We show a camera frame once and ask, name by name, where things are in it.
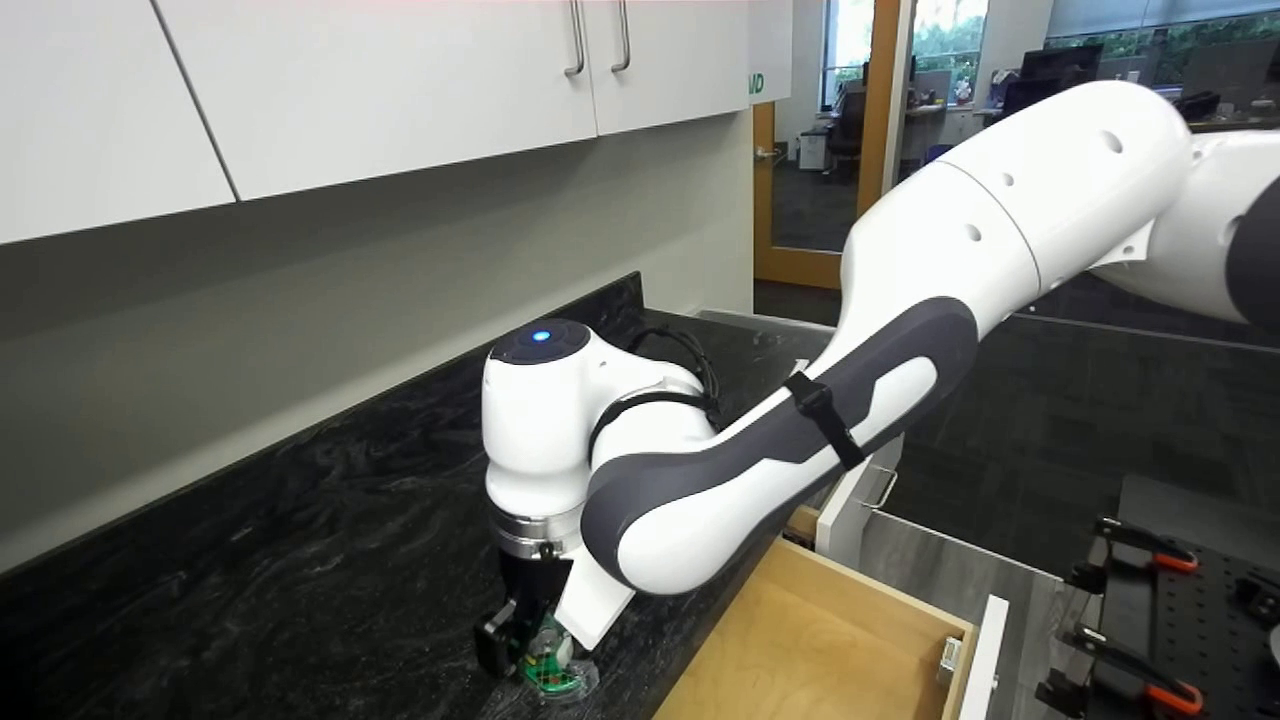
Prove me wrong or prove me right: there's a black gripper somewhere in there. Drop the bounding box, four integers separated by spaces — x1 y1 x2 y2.
470 546 579 683

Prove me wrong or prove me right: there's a wooden drawer with white front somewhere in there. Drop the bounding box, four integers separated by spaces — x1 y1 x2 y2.
780 443 913 563
649 532 1014 720

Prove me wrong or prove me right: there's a wooden framed glass door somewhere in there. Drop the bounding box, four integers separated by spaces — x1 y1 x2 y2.
749 0 918 294

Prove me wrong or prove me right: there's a black perforated board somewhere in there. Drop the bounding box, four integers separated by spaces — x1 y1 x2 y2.
1085 532 1280 720

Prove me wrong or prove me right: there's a black computer monitor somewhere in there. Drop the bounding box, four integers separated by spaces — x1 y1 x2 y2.
998 37 1107 95

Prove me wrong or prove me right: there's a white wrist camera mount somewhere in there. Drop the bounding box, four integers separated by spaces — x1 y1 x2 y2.
548 553 640 654

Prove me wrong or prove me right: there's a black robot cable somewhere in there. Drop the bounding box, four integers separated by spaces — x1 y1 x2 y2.
584 319 731 452

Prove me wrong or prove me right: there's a silver cabinet door handle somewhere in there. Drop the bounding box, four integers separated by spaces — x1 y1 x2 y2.
559 0 590 84
609 0 640 79

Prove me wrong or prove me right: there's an orange handled black clamp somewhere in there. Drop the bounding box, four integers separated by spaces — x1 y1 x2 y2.
1059 513 1208 601
1032 620 1210 720

